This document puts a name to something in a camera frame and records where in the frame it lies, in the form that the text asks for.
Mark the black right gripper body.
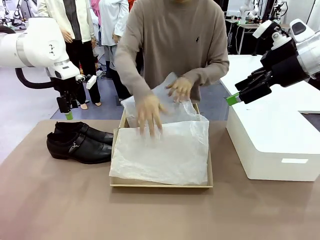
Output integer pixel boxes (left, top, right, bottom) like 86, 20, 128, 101
259, 37, 311, 88

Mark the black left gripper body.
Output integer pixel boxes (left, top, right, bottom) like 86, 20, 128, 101
59, 82, 76, 101

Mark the black leather shoe with buckle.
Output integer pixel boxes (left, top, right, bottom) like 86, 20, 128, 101
46, 131, 114, 165

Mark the large white tissue sheet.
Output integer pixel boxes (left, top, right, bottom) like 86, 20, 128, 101
109, 119, 210, 186

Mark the brown cardboard shoe box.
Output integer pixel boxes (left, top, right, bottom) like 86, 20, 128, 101
109, 100, 214, 189

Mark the person's right forearm beige sleeve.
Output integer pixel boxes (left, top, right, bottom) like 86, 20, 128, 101
114, 42, 154, 102

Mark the person's left forearm beige sleeve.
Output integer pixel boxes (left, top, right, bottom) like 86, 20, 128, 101
183, 56, 230, 88

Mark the person's left hand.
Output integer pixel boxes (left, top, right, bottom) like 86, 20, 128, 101
166, 76, 194, 104

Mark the person's right hand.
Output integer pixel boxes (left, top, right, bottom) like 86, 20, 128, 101
136, 94, 168, 138

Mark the white table block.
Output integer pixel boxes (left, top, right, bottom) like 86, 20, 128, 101
219, 54, 320, 183

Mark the background lab table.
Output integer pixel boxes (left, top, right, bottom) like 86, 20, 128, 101
231, 20, 264, 56

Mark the bystander in cream jacket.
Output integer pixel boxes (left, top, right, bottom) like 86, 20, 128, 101
36, 0, 103, 110

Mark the white rectangular label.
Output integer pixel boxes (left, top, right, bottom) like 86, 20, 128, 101
281, 158, 309, 165

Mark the bystander in white shirt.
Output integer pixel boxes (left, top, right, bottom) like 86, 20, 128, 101
98, 0, 131, 101

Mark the bystander in pink top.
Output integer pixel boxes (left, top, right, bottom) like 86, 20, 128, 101
90, 0, 101, 27

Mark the person in beige sweater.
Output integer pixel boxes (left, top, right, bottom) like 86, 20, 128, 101
114, 0, 230, 104

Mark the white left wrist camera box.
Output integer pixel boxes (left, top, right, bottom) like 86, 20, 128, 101
75, 74, 98, 90

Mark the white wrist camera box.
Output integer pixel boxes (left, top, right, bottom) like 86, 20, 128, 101
75, 74, 98, 90
252, 19, 273, 39

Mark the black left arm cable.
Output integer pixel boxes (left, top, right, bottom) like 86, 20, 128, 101
14, 67, 62, 90

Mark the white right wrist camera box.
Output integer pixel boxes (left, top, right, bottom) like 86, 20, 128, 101
252, 19, 273, 39

